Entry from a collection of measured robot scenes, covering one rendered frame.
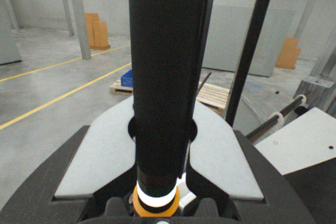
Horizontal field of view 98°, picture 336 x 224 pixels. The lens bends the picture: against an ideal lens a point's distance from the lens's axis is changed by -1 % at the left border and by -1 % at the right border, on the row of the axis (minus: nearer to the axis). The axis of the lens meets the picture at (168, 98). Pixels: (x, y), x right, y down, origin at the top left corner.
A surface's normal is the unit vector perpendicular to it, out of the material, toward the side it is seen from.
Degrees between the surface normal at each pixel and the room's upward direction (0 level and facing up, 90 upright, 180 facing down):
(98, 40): 90
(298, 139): 50
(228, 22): 90
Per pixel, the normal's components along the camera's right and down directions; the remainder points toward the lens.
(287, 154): -0.72, -0.60
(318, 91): -0.81, 0.23
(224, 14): -0.28, 0.43
